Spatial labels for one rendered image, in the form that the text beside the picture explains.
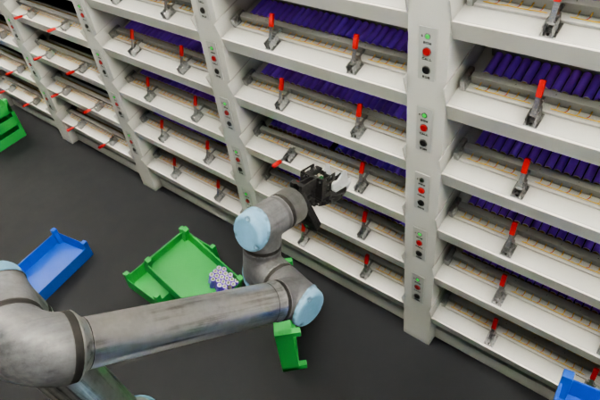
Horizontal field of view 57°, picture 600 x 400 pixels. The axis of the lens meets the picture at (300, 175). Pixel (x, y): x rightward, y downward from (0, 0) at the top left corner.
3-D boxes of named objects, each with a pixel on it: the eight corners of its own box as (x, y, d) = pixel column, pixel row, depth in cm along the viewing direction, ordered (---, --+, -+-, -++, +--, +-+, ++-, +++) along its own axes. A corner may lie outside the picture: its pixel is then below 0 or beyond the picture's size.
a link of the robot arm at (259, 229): (230, 244, 127) (229, 208, 122) (267, 220, 135) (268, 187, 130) (260, 262, 122) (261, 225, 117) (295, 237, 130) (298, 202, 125)
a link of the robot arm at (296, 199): (295, 234, 130) (266, 218, 135) (309, 225, 133) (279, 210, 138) (297, 202, 125) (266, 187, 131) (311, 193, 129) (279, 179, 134)
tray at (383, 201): (407, 224, 152) (402, 206, 145) (249, 154, 185) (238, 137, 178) (442, 170, 159) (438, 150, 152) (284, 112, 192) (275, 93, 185)
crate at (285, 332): (282, 371, 177) (307, 368, 177) (273, 336, 164) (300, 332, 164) (277, 296, 200) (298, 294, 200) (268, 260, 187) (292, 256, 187)
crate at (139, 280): (162, 312, 201) (155, 298, 195) (129, 287, 211) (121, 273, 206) (220, 259, 217) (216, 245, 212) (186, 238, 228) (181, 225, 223)
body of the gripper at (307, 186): (337, 171, 137) (307, 190, 129) (336, 201, 141) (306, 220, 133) (313, 162, 141) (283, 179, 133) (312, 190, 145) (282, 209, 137)
